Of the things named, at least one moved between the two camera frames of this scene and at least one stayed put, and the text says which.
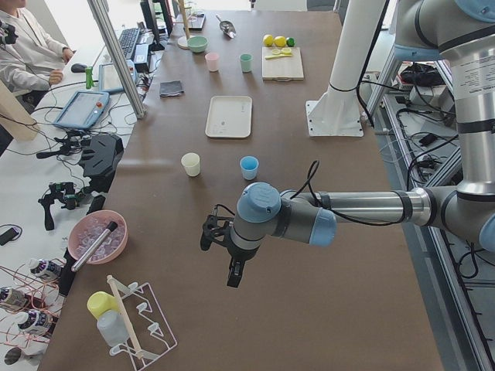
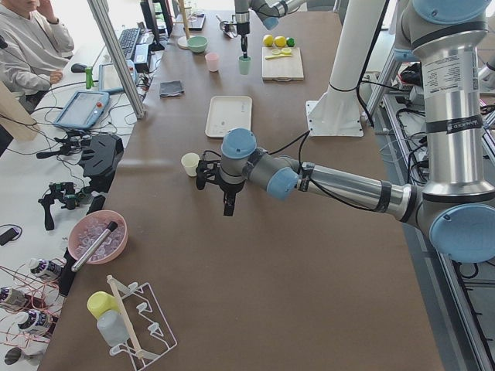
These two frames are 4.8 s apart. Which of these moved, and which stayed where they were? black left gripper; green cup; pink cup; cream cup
Moved: black left gripper
Stayed: green cup; cream cup; pink cup
